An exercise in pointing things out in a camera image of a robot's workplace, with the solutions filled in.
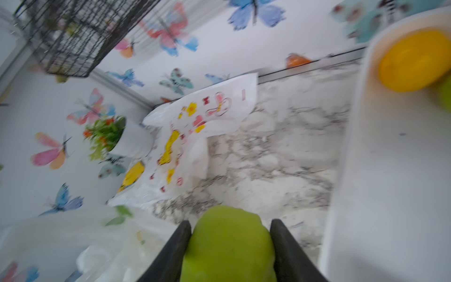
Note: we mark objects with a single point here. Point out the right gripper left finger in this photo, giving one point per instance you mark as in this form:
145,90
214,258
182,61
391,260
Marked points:
167,266

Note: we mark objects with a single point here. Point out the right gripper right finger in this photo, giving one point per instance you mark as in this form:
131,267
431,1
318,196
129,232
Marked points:
291,263

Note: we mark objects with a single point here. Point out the green pear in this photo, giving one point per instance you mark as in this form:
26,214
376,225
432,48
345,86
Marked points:
229,245
443,93

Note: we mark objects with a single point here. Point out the white printed plastic bag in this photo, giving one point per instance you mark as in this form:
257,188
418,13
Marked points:
172,140

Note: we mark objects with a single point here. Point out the yellow toy shovel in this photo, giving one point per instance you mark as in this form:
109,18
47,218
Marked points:
132,175

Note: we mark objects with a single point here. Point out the white plastic tray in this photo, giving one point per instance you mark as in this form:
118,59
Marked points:
389,218

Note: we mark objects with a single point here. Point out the potted flower plant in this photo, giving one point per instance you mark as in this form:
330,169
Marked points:
119,136

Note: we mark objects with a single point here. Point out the black wire basket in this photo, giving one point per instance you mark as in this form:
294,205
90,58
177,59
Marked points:
71,38

